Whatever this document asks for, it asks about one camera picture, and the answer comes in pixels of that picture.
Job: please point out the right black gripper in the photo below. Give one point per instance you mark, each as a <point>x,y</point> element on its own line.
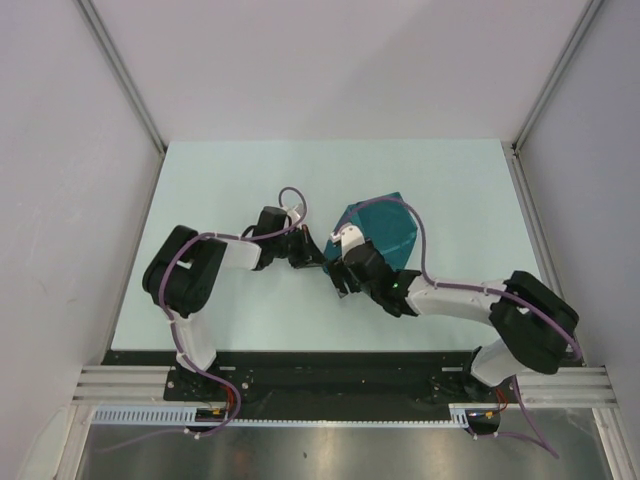
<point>338,269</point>

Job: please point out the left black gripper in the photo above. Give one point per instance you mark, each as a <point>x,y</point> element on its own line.
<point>309,254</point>

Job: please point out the teal cloth napkin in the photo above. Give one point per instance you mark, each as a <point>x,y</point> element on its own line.
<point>389,225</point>

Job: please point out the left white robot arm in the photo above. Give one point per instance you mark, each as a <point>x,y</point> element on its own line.
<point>182,274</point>

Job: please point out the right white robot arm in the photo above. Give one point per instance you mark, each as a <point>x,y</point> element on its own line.
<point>534,325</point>

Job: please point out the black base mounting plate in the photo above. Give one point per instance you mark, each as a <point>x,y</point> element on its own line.
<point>287,384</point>

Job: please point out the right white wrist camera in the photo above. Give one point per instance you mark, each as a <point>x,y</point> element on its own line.
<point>347,237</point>

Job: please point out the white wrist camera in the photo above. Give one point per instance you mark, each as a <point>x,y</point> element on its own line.
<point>297,213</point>
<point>347,237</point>

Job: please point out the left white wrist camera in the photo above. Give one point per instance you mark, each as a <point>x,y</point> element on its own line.
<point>297,213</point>

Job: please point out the white slotted cable duct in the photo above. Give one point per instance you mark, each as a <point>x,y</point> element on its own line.
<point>204,419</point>

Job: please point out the right aluminium frame post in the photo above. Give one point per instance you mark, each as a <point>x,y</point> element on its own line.
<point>570,49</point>

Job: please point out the aluminium frame post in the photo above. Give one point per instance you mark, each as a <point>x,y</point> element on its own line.
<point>570,49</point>
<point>116,64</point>

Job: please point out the aluminium front rail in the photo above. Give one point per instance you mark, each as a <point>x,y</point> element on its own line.
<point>570,387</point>

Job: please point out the left aluminium frame post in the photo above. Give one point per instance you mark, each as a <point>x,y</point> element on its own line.
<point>116,64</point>

